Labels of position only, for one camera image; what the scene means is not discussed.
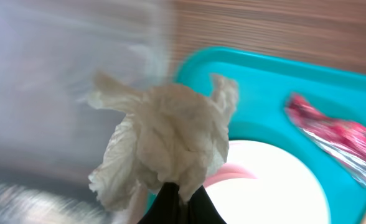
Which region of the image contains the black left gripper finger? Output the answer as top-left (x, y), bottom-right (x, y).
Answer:
top-left (138, 183), bottom-right (226, 224)

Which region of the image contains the pink bowl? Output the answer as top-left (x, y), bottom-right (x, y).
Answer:
top-left (203, 163), bottom-right (257, 188)

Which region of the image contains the white napkin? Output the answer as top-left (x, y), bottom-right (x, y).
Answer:
top-left (88, 72), bottom-right (238, 211)

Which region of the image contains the red foil wrapper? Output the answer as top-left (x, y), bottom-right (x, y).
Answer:
top-left (285, 94), bottom-right (366, 186)

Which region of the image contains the white round plate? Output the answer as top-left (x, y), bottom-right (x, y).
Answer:
top-left (205, 140), bottom-right (331, 224)

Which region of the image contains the teal plastic tray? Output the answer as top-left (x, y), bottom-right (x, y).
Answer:
top-left (145, 46), bottom-right (366, 224)

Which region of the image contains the clear plastic bin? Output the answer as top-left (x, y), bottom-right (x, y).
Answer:
top-left (0, 0), bottom-right (174, 184)

